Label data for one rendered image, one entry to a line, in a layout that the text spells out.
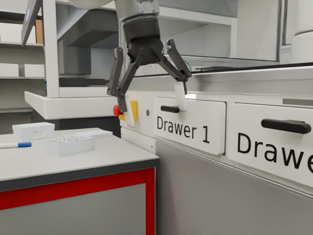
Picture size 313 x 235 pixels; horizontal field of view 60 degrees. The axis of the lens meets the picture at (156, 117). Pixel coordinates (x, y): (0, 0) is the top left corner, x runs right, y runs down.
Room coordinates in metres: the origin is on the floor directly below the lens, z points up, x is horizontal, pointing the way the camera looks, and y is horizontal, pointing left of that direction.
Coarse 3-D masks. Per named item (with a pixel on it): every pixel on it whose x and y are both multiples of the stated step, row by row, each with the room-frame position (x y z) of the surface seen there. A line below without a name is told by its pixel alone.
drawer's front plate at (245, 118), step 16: (240, 112) 0.50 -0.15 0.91; (256, 112) 0.46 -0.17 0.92; (272, 112) 0.43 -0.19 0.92; (288, 112) 0.41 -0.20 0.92; (304, 112) 0.39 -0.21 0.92; (240, 128) 0.49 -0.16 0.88; (256, 128) 0.46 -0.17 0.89; (240, 144) 0.49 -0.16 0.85; (272, 144) 0.43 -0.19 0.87; (288, 144) 0.41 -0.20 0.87; (304, 144) 0.39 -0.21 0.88; (240, 160) 0.49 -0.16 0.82; (256, 160) 0.46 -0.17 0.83; (304, 160) 0.38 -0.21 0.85; (288, 176) 0.40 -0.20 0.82; (304, 176) 0.38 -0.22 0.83
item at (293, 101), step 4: (284, 100) 0.44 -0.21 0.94; (288, 100) 0.43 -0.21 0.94; (292, 100) 0.42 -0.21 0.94; (296, 100) 0.42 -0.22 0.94; (300, 100) 0.41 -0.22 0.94; (304, 100) 0.41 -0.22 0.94; (308, 100) 0.40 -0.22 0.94; (312, 100) 0.40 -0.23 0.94; (292, 104) 0.42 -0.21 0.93; (296, 104) 0.42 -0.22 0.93; (300, 104) 0.41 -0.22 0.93; (304, 104) 0.41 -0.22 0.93; (308, 104) 0.40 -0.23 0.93; (312, 104) 0.40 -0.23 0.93
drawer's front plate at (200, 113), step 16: (160, 112) 0.76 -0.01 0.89; (192, 112) 0.63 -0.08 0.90; (208, 112) 0.58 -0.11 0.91; (224, 112) 0.55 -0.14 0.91; (176, 128) 0.69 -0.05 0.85; (208, 128) 0.58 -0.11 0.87; (224, 128) 0.55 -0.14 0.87; (192, 144) 0.62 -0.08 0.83; (208, 144) 0.57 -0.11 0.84; (224, 144) 0.55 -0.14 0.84
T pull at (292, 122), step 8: (264, 120) 0.41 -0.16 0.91; (272, 120) 0.39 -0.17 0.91; (280, 120) 0.39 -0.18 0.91; (288, 120) 0.39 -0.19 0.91; (296, 120) 0.39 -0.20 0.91; (272, 128) 0.39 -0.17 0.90; (280, 128) 0.38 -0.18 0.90; (288, 128) 0.37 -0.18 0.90; (296, 128) 0.36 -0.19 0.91; (304, 128) 0.35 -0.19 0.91
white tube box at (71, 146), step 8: (72, 136) 0.89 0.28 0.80; (80, 136) 0.89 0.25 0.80; (88, 136) 0.87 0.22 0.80; (48, 144) 0.79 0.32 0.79; (56, 144) 0.77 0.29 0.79; (64, 144) 0.77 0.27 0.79; (72, 144) 0.79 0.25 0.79; (80, 144) 0.81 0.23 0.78; (88, 144) 0.84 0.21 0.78; (48, 152) 0.80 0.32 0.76; (56, 152) 0.77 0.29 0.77; (64, 152) 0.77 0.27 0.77; (72, 152) 0.79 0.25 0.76
